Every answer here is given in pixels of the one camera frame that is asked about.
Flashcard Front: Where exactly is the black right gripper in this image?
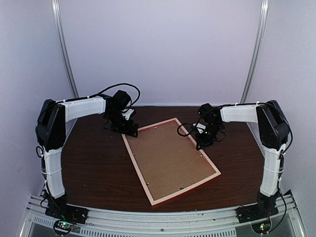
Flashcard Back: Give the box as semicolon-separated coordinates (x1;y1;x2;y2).
196;122;224;150

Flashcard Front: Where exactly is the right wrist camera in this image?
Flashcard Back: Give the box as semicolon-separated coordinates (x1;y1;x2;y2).
198;103;217;118

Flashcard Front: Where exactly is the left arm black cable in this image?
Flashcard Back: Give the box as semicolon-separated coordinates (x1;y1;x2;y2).
96;83;141;109

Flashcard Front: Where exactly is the left circuit board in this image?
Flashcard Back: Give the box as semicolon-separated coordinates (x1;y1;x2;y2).
53;220;74;235

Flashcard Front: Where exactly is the right aluminium corner post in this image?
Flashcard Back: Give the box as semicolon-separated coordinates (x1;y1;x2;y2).
239;0;270;104

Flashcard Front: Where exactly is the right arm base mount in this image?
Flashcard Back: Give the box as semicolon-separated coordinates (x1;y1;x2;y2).
236;193;278;223

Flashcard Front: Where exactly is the right circuit board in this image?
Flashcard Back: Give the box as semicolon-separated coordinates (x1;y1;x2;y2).
251;220;272;235

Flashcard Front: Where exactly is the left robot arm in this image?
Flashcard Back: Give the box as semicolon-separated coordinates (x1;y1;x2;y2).
35;90;139;219

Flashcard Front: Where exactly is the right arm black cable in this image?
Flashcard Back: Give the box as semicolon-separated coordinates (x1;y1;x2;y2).
177;123;198;138

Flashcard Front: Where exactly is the circuit board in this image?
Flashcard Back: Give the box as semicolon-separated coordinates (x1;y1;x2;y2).
53;220;74;235
251;220;272;235

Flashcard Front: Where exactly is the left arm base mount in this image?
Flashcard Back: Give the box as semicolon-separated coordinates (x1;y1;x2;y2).
45;196;88;224

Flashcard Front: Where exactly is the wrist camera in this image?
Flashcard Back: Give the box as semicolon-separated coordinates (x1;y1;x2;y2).
198;103;217;118
112;90;131;110

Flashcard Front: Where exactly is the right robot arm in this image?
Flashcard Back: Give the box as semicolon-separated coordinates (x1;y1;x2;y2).
191;100;291;218

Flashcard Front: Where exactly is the left aluminium corner post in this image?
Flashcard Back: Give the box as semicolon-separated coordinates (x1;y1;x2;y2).
51;0;79;98

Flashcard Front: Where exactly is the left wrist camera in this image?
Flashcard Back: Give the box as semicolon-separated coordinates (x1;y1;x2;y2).
112;90;131;110

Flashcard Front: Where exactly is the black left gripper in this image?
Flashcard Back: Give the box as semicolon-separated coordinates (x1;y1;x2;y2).
106;110;139;137

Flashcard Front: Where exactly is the red wooden picture frame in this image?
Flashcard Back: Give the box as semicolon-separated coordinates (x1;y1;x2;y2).
121;117;222;207

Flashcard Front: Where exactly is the aluminium front rail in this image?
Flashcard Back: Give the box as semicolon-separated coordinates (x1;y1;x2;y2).
21;190;303;237

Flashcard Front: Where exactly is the aluminium corner post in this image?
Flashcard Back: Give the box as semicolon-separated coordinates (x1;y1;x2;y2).
51;0;79;98
239;0;270;104

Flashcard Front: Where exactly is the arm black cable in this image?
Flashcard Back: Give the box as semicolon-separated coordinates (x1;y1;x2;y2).
177;123;198;138
96;83;141;109

